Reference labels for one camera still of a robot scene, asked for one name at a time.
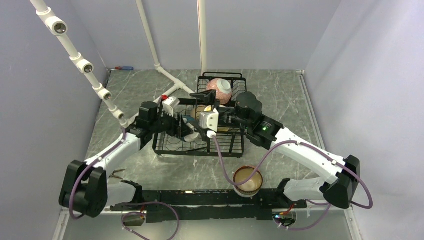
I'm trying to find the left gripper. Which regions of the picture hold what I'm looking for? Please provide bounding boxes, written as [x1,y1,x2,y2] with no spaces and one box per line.
[150,108,193,139]

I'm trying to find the blue yellow patterned bowl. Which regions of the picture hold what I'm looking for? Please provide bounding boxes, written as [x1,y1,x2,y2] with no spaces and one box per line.
[200,105,219,118]

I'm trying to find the teal white bowl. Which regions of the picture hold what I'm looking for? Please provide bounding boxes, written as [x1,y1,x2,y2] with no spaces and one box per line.
[182,121,200,143]

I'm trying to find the red patterned bowl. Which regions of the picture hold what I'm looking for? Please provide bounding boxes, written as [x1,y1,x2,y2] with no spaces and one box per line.
[206,78,233,105]

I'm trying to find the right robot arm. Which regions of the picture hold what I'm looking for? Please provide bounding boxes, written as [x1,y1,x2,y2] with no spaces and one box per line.
[190,91,360,209]

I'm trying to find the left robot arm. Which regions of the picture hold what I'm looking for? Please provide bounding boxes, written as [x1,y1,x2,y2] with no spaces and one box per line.
[58,101,194,218]

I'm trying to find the red blue screwdriver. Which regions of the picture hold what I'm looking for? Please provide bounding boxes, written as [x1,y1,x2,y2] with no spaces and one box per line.
[114,66,134,71]

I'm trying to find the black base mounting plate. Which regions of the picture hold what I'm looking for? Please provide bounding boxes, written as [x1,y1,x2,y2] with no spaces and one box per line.
[109,188,307,223]

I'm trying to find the brown glazed bowl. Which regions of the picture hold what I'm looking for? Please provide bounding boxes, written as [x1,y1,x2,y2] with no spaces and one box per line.
[232,165,264,198]

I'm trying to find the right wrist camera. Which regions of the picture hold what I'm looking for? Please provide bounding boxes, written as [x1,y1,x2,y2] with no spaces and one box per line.
[198,114,219,139]

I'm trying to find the black wire dish rack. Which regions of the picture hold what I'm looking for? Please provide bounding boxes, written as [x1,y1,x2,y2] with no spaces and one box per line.
[152,72,248,159]

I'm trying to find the yellow handled pliers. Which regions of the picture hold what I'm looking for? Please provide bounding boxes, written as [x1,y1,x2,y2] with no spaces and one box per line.
[109,169,125,180]

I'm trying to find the white PVC pipe frame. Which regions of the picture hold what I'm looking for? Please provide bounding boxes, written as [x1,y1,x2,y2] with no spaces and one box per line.
[29,0,209,128]

